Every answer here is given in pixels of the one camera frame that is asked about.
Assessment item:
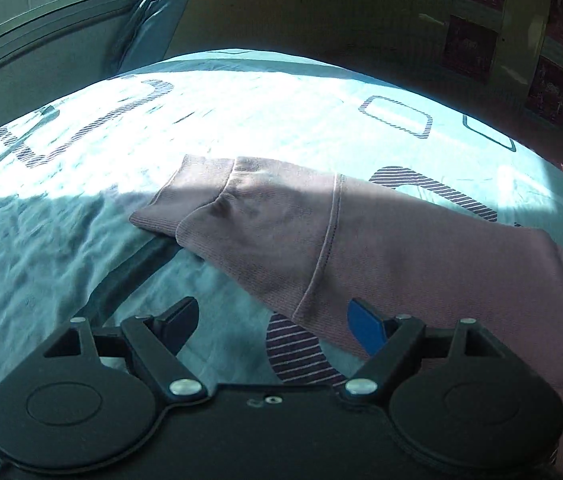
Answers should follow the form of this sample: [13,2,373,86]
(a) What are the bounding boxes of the pink ribbed sweater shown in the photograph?
[129,155,563,480]

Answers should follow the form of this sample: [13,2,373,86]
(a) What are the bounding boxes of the patterned light blue bedsheet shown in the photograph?
[0,49,563,480]

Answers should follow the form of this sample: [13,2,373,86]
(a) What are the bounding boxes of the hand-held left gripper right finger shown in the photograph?
[339,297,506,403]

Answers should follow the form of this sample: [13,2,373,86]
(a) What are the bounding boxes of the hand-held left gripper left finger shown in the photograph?
[42,296,210,403]

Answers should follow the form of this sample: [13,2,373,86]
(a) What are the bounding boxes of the blue folded quilt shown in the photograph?
[112,0,212,77]

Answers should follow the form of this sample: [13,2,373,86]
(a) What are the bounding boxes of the pale green wardrobe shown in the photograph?
[411,0,563,148]

